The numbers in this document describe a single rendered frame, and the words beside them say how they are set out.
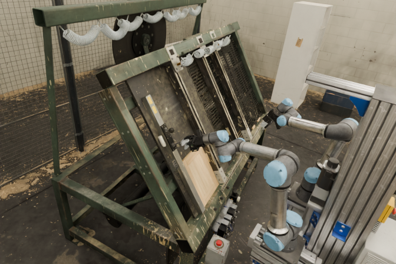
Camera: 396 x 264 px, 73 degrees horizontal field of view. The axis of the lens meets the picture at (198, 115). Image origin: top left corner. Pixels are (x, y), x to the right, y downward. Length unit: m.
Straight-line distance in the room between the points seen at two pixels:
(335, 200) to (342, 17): 5.55
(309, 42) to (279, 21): 1.79
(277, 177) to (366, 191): 0.50
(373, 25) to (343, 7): 0.73
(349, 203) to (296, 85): 4.37
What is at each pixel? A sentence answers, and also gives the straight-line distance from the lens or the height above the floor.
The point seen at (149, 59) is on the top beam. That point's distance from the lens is 1.85.
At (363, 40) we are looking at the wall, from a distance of 6.95.
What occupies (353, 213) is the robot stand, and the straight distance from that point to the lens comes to 1.78.
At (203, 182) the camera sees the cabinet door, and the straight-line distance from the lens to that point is 2.17.
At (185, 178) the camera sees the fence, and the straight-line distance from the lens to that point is 1.96.
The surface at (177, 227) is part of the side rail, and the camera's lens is 1.93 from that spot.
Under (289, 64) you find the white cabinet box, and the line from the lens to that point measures 5.84.
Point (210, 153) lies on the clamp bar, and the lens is 2.21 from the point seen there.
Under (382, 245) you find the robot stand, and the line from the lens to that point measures 1.93.
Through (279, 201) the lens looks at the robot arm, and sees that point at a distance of 1.50.
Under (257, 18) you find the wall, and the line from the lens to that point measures 7.47.
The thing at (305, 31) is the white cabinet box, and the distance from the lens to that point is 5.66.
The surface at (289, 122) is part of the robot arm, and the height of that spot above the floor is 1.56.
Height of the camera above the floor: 2.48
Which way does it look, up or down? 29 degrees down
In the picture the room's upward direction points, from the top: 5 degrees clockwise
